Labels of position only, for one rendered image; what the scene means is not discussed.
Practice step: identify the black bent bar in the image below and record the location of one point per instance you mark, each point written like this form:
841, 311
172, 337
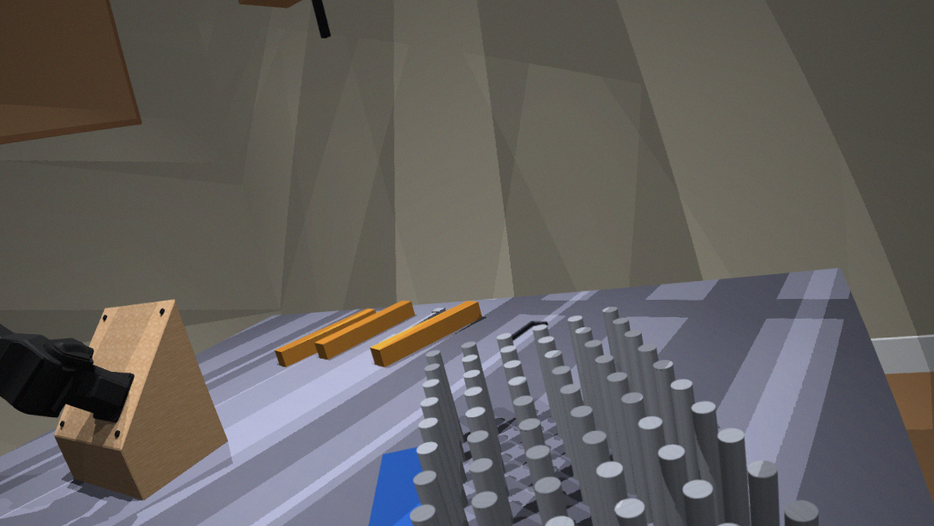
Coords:
527, 327

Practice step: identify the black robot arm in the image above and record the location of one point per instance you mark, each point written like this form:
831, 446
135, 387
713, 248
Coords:
38, 376

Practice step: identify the blue flat strip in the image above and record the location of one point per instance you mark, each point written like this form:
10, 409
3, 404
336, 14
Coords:
395, 494

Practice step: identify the orange rectangular bar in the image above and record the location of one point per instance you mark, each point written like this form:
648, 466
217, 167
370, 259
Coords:
403, 344
364, 329
296, 351

